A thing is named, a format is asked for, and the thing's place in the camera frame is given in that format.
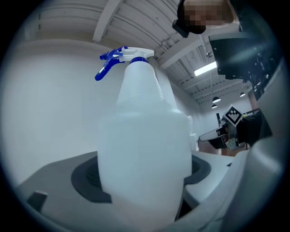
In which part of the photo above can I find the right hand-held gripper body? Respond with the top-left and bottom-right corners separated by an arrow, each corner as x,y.
216,104 -> 243,150

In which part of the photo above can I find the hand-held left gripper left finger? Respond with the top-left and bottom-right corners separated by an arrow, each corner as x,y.
15,150 -> 113,228

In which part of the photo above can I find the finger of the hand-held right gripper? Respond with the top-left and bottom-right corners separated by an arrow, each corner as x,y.
198,128 -> 226,142
206,135 -> 228,150

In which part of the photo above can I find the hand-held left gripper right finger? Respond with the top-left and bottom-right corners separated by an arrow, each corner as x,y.
176,150 -> 237,222

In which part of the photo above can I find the white spray bottle blue trigger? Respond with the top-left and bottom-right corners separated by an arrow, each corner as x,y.
94,46 -> 193,224

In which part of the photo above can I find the person's black jacket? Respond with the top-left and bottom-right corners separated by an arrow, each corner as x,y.
237,110 -> 273,148

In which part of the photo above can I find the long ceiling light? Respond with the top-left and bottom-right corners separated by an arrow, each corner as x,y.
193,61 -> 218,77

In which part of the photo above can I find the black chest-mounted screen device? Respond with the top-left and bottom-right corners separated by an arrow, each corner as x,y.
208,31 -> 280,101

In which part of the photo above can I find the person's head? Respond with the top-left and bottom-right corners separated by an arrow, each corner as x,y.
176,0 -> 241,35

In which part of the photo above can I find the black head-worn camera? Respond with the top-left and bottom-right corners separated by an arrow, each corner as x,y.
172,19 -> 190,39

